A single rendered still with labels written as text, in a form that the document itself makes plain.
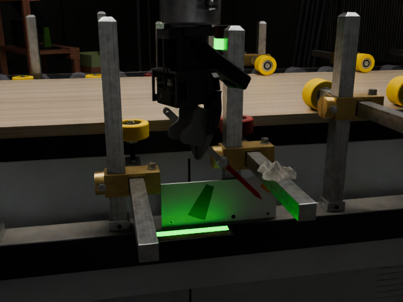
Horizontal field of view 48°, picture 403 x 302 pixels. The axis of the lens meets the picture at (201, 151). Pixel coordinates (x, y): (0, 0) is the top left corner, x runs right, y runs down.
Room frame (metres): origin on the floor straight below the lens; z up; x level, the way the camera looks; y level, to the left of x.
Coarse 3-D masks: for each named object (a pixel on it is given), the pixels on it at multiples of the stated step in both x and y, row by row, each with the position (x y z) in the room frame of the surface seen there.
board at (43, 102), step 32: (0, 96) 1.37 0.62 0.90; (32, 96) 1.37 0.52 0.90; (64, 96) 1.37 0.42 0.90; (96, 96) 1.37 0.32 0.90; (128, 96) 1.37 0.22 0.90; (256, 96) 1.37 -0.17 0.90; (288, 96) 1.37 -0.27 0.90; (384, 96) 1.37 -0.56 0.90; (0, 128) 0.98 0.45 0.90; (32, 128) 0.99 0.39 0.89; (64, 128) 1.01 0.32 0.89; (96, 128) 1.02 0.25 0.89; (160, 128) 1.05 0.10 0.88
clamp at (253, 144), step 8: (248, 144) 0.94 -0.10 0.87; (256, 144) 0.94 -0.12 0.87; (264, 144) 0.94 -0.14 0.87; (272, 144) 0.94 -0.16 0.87; (216, 152) 0.91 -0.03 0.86; (224, 152) 0.91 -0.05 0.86; (232, 152) 0.91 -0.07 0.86; (240, 152) 0.91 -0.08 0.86; (264, 152) 0.92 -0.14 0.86; (272, 152) 0.93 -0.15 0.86; (232, 160) 0.91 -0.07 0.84; (240, 160) 0.91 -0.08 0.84; (272, 160) 0.93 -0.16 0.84; (224, 168) 0.91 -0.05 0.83; (240, 168) 0.91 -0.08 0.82; (248, 168) 0.92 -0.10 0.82
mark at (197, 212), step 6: (210, 186) 0.90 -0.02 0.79; (204, 192) 0.90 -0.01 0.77; (210, 192) 0.90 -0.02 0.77; (198, 198) 0.90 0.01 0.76; (204, 198) 0.90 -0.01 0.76; (210, 198) 0.90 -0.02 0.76; (198, 204) 0.90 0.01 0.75; (204, 204) 0.90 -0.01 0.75; (192, 210) 0.89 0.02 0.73; (198, 210) 0.90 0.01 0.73; (204, 210) 0.90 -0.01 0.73; (198, 216) 0.90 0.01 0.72; (204, 216) 0.90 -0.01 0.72
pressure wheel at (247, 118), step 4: (244, 116) 1.06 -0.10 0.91; (248, 116) 1.06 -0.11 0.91; (220, 120) 1.04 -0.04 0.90; (244, 120) 1.01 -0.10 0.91; (248, 120) 1.02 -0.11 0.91; (252, 120) 1.03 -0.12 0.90; (220, 124) 1.04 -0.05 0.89; (244, 124) 1.01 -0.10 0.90; (248, 124) 1.02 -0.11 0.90; (252, 124) 1.03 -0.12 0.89; (220, 128) 1.04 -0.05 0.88; (244, 128) 1.01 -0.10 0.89; (248, 128) 1.02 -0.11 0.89; (252, 128) 1.03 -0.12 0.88; (244, 132) 1.01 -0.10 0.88; (248, 132) 1.02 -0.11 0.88
